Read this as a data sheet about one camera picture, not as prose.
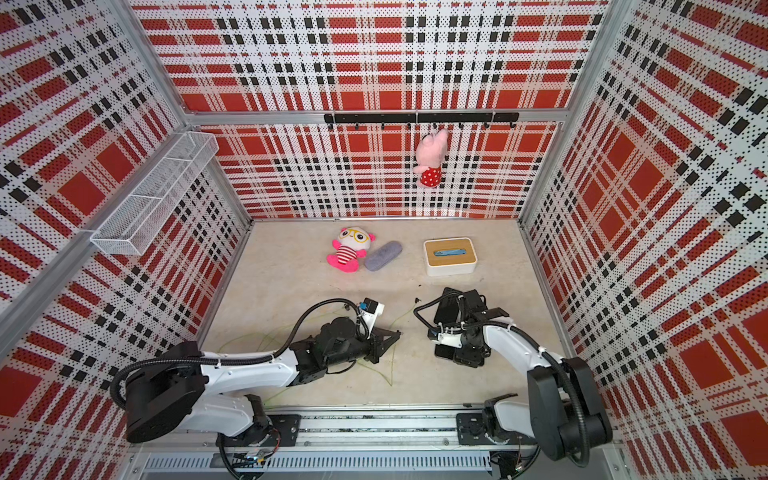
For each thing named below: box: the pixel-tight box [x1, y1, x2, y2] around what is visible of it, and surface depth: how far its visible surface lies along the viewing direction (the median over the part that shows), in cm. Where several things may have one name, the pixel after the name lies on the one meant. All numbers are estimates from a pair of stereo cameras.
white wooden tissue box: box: [423, 237, 478, 276], surface depth 108 cm
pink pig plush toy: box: [413, 128, 449, 188], surface depth 95 cm
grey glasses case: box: [364, 241, 403, 271], surface depth 109 cm
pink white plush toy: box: [326, 226, 376, 273], surface depth 107 cm
